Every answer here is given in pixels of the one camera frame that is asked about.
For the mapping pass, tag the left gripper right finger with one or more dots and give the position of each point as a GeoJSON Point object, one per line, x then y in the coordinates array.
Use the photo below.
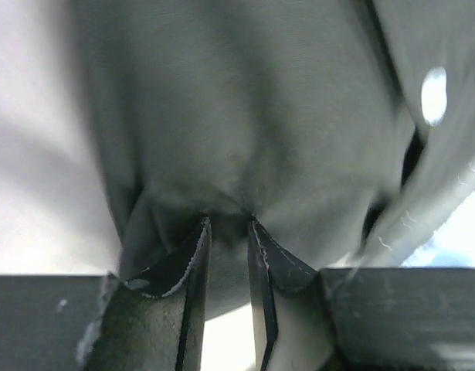
{"type": "Point", "coordinates": [357, 318]}

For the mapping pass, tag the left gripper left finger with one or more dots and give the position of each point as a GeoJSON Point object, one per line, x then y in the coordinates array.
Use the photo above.
{"type": "Point", "coordinates": [154, 321]}

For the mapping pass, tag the black long sleeve shirt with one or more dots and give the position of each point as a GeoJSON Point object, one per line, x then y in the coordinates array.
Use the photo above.
{"type": "Point", "coordinates": [346, 128]}

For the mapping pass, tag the folded light blue shirt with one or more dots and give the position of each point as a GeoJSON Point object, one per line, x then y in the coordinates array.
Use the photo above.
{"type": "Point", "coordinates": [453, 244]}

